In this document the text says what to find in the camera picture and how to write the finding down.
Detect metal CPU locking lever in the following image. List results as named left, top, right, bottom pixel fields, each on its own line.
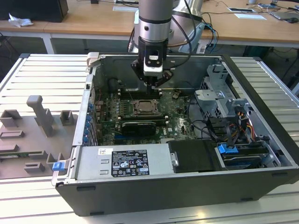
left=127, top=89, right=136, bottom=105

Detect metal socket cover frame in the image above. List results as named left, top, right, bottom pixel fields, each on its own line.
left=133, top=99, right=162, bottom=116

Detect silver CPU with green edge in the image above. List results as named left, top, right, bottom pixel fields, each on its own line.
left=138, top=102, right=157, bottom=113

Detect CPU socket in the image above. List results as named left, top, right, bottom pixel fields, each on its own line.
left=132, top=98, right=163, bottom=117

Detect black plastic cover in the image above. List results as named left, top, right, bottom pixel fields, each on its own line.
left=168, top=140, right=222, bottom=174

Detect wooden desk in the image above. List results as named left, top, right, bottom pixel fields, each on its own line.
left=200, top=0, right=299, bottom=49
left=0, top=3, right=141, bottom=54

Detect black graphics card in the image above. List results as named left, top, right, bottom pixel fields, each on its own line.
left=121, top=120, right=157, bottom=137

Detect green motherboard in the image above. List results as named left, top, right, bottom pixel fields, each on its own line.
left=93, top=90, right=201, bottom=147

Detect metal disk bay cage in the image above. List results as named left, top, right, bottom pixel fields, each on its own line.
left=193, top=64, right=253, bottom=126

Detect black computer tower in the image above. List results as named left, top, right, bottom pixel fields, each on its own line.
left=0, top=0, right=69, bottom=23

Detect white paper sheet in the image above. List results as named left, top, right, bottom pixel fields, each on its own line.
left=234, top=13, right=267, bottom=21

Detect crumpled white paper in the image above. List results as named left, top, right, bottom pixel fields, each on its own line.
left=8, top=13, right=34, bottom=29

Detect silver power supply with label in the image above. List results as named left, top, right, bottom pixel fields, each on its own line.
left=67, top=143, right=178, bottom=182

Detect blue disk carrier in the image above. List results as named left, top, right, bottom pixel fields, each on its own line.
left=216, top=143, right=238, bottom=154

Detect blue plastic tab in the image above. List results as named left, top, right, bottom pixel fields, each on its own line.
left=52, top=161, right=64, bottom=173

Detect grey parts rack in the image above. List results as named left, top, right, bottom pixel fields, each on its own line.
left=0, top=94, right=79, bottom=180

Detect black and grey PC case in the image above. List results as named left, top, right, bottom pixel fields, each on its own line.
left=51, top=51, right=299, bottom=217

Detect black hard disk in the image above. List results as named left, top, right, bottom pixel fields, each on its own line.
left=221, top=149, right=268, bottom=170

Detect green RAM stick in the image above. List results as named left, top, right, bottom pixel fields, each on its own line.
left=0, top=152, right=32, bottom=159

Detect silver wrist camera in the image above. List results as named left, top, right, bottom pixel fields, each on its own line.
left=142, top=49, right=164, bottom=77

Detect grey desk cable hatch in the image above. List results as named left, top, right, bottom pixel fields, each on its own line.
left=112, top=5, right=139, bottom=12

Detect black data wire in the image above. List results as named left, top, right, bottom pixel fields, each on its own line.
left=224, top=122, right=235, bottom=150

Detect yellow orange power wires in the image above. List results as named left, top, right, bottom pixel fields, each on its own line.
left=235, top=111, right=256, bottom=143

